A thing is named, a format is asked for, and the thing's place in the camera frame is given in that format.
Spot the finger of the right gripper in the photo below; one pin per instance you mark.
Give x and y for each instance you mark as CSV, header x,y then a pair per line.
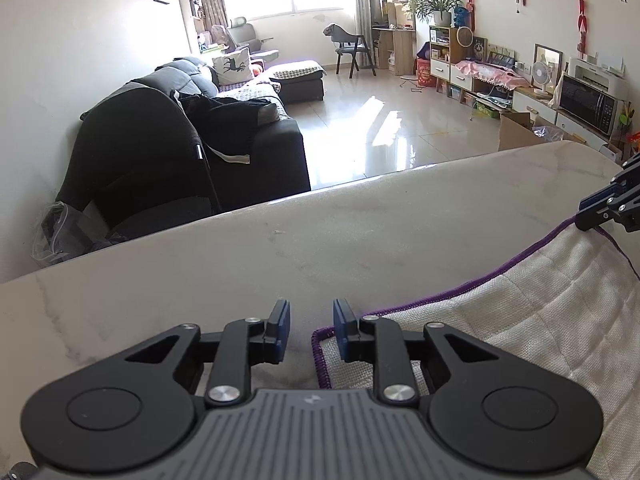
x,y
629,219
599,199

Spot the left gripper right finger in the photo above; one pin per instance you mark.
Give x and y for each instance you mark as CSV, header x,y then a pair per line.
x,y
383,344

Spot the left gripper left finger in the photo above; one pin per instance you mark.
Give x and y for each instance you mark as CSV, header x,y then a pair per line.
x,y
241,345

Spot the white towel purple trim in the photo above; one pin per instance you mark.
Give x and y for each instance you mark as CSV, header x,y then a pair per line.
x,y
531,372

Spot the black microwave oven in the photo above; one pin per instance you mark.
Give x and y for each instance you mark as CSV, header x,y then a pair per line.
x,y
590,105

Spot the white printer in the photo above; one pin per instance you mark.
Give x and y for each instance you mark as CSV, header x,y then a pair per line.
x,y
598,77

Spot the cardboard box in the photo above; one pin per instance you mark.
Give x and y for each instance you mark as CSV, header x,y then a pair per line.
x,y
520,130

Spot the small white desk fan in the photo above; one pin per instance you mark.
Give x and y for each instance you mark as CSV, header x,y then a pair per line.
x,y
541,76

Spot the framed picture on cabinet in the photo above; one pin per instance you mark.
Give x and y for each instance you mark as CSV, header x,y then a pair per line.
x,y
553,58

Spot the pink cloth on cabinet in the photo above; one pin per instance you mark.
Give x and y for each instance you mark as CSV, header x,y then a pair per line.
x,y
499,76

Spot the dark grey sofa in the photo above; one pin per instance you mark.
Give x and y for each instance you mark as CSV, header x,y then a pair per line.
x,y
255,151

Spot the low white tv cabinet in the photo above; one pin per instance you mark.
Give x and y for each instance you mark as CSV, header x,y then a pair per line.
x,y
449,45

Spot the black jacket on sofa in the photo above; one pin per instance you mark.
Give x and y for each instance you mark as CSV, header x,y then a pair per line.
x,y
228,127

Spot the wooden desk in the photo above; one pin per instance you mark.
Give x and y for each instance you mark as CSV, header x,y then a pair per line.
x,y
395,49

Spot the potted green plant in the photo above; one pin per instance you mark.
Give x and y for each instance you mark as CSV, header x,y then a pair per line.
x,y
439,11

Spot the dark ottoman checkered top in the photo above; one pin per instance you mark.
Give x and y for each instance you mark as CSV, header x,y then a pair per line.
x,y
299,81

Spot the deer print cushion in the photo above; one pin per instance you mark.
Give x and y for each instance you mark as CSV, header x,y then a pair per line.
x,y
234,67

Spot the black dining chair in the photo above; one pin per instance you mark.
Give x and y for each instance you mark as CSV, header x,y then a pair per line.
x,y
349,44

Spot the grey office chair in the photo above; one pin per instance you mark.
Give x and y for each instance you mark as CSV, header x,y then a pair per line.
x,y
243,35

